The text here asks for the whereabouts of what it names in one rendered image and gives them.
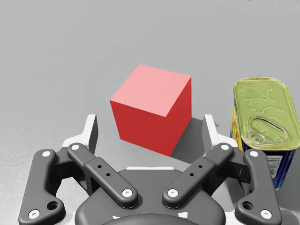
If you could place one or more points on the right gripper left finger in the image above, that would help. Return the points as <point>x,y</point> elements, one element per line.
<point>100,172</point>

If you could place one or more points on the pink cube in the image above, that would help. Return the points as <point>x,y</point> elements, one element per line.
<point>152,110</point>

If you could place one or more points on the green and blue rectangular can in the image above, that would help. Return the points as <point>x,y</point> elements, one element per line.
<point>262,117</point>

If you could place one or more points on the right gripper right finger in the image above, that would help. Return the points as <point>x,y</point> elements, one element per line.
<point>199,171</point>

